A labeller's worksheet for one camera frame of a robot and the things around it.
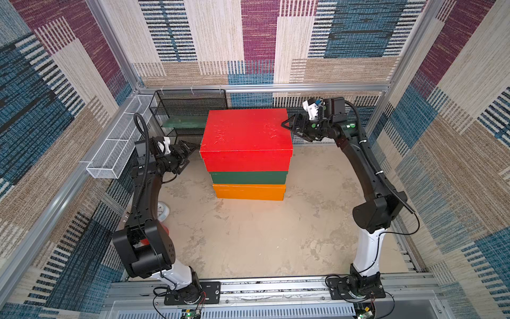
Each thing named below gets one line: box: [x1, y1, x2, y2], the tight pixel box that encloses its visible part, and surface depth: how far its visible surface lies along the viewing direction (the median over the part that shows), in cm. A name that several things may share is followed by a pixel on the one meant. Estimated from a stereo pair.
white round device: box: [157, 200, 170, 222], surface depth 94 cm
